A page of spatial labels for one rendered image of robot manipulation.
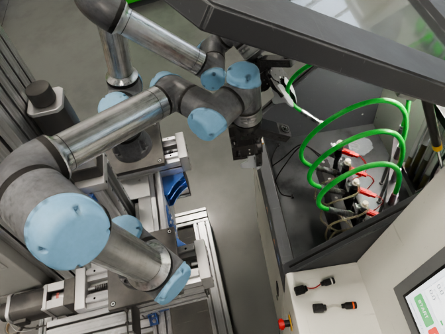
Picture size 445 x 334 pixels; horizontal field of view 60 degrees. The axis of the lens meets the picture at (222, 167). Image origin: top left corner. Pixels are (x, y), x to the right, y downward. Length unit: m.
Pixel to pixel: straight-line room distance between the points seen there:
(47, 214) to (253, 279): 1.77
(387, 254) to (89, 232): 0.77
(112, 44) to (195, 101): 0.55
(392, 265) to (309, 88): 0.75
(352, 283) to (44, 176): 0.91
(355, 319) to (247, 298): 1.11
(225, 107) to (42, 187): 0.39
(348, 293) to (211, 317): 0.92
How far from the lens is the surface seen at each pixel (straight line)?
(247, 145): 0.99
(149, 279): 0.93
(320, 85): 1.56
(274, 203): 1.38
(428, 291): 1.01
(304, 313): 1.20
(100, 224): 0.64
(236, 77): 0.85
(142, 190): 1.50
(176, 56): 1.16
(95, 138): 0.78
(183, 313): 2.04
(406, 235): 1.05
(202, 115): 0.80
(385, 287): 1.16
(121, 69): 1.39
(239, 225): 2.42
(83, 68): 3.91
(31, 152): 0.74
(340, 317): 1.20
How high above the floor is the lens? 2.12
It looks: 52 degrees down
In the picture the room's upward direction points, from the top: 11 degrees counter-clockwise
